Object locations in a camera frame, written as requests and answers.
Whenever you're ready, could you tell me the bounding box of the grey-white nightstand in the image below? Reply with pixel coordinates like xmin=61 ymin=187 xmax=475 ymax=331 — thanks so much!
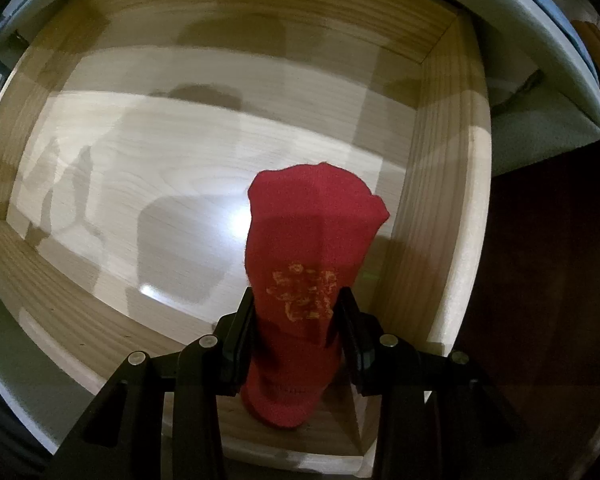
xmin=0 ymin=0 xmax=600 ymax=176

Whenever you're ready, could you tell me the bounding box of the wooden drawer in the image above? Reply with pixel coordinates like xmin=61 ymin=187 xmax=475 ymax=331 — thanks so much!
xmin=0 ymin=0 xmax=493 ymax=480

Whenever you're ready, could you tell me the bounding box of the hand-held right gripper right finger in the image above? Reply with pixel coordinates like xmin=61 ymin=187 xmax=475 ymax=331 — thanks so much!
xmin=330 ymin=286 xmax=546 ymax=480

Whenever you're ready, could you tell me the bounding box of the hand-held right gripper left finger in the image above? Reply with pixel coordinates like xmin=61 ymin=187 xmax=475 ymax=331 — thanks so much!
xmin=45 ymin=287 xmax=258 ymax=480

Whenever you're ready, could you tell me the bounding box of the red underwear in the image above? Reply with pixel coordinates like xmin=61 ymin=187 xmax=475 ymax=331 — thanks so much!
xmin=240 ymin=161 xmax=392 ymax=431

